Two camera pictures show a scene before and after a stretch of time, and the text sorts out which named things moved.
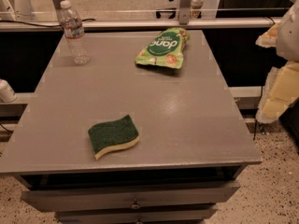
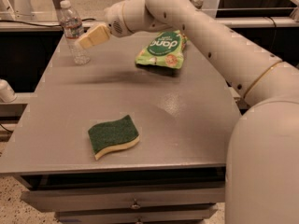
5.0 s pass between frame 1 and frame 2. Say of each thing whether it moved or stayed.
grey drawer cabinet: stayed
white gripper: moved
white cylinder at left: stayed
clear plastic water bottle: stayed
